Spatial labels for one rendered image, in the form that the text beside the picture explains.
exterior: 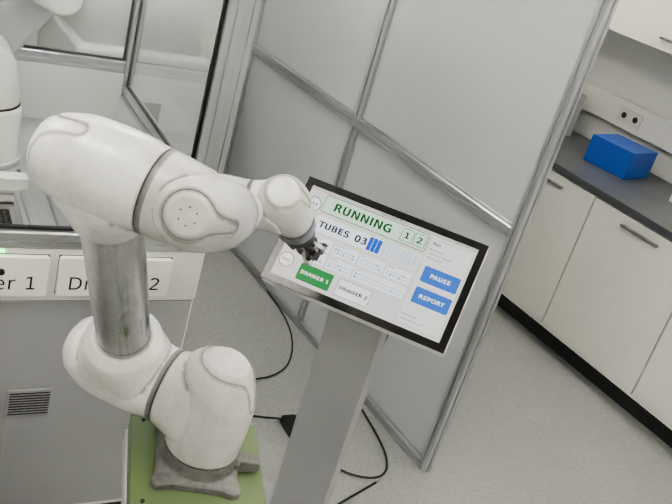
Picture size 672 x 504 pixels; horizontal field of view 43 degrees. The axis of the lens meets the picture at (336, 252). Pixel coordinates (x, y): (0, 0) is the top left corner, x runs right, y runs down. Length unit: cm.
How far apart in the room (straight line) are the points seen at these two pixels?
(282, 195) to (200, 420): 46
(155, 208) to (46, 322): 121
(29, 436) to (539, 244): 287
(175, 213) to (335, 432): 146
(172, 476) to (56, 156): 78
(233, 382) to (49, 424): 99
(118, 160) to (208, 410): 63
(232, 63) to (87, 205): 98
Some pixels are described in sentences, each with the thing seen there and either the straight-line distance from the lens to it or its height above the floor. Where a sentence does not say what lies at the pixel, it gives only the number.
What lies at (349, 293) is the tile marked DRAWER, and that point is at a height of 100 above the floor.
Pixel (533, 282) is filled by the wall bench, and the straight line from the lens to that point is 458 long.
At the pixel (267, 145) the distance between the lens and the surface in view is 421.
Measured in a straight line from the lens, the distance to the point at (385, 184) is 343.
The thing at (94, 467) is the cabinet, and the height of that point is 21.
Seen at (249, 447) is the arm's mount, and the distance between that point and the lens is 191.
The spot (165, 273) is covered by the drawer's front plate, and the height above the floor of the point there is 89.
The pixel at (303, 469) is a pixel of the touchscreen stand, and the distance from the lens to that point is 260.
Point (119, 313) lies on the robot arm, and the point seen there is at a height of 120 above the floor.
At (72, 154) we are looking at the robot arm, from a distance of 121.
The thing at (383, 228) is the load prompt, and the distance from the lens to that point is 224.
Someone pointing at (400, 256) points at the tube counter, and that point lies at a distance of 221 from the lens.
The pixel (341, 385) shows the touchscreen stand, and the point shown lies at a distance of 241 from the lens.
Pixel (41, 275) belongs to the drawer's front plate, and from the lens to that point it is 222.
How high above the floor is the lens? 198
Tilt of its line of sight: 24 degrees down
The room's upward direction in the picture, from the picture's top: 17 degrees clockwise
